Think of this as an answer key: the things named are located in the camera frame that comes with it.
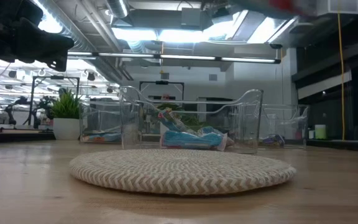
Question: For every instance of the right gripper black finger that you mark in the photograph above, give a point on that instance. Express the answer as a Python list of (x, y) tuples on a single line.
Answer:
[(250, 4), (304, 7)]

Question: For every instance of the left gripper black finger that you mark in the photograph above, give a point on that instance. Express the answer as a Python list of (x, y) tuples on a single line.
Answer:
[(57, 63), (42, 42)]

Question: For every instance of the blue and white granola bar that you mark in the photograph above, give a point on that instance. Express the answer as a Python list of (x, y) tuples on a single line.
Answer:
[(102, 137)]

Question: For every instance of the black background robot arm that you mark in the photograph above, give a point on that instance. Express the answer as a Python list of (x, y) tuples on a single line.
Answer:
[(42, 107), (11, 110)]

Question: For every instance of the grassy plant in white pot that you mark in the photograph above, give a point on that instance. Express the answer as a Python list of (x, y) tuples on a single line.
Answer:
[(65, 107)]

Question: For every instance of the clear plastic storage bin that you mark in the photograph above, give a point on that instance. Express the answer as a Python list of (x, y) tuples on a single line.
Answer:
[(291, 124), (99, 115)]

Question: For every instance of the long light strip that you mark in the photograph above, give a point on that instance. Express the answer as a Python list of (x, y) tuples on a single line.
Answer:
[(185, 57)]

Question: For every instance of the wide clear plastic bin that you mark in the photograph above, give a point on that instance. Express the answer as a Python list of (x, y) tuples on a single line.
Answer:
[(129, 118)]

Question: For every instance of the person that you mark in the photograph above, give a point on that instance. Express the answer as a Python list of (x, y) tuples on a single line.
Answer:
[(166, 97)]

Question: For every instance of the pale green cylindrical container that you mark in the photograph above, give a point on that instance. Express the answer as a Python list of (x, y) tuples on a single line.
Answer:
[(320, 132)]

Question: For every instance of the broad-leaf plant in white pot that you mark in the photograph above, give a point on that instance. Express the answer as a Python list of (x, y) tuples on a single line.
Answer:
[(191, 119)]

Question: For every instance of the round woven beige mat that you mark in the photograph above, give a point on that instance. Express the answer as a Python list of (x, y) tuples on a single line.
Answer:
[(179, 174)]

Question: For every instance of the large black background frame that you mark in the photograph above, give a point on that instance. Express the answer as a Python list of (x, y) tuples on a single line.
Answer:
[(54, 77)]

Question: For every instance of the small black background frame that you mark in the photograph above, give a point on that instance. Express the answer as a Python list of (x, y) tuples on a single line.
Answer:
[(162, 82)]

